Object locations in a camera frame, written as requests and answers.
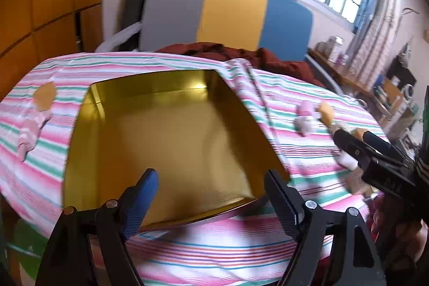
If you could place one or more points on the black box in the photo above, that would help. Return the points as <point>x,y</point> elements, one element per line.
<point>400,73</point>

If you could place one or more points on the dark red cloth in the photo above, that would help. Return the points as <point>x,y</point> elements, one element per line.
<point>278,65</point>

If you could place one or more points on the grey yellow blue chair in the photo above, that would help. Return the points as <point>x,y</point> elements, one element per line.
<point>234,14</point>

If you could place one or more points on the pink green striped tablecloth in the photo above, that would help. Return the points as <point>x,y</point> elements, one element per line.
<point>301,152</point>

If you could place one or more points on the person's right hand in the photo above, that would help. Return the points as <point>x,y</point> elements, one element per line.
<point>407,239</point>

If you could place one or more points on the gold tin box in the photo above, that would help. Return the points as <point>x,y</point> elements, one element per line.
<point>174,138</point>

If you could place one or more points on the patterned beige curtain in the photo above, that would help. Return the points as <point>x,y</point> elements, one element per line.
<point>378,31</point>

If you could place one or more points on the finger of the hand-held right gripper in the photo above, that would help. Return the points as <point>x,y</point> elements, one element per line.
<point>383,147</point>
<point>350,147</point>

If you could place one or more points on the white snack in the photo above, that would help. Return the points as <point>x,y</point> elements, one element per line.
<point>347,161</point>

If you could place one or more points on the wooden shelf unit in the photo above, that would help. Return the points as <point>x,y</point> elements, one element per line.
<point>390,95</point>

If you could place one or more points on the white carton box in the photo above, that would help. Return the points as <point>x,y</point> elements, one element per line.
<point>333,44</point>

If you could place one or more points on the yellow cake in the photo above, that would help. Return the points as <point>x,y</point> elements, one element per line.
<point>359,132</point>
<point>45,95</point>
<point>326,113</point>

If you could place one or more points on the small white fan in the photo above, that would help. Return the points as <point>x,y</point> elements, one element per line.
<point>409,92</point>

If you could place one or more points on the white jar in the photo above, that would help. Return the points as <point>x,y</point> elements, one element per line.
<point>321,47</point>

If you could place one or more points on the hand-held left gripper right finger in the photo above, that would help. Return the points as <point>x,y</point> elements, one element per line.
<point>281,202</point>

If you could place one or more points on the orange wooden wardrobe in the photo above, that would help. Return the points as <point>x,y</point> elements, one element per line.
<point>50,4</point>

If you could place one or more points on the wooden desk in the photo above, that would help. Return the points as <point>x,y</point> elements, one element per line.
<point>338,75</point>

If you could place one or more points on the cream bun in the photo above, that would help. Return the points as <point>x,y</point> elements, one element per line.
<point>305,127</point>

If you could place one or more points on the pink snack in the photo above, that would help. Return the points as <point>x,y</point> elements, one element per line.
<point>28,135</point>
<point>306,108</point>

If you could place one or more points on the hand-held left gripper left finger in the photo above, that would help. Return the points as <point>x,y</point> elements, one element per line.
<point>144,202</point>

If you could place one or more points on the white hanging bag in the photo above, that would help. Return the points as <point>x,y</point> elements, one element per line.
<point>407,53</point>

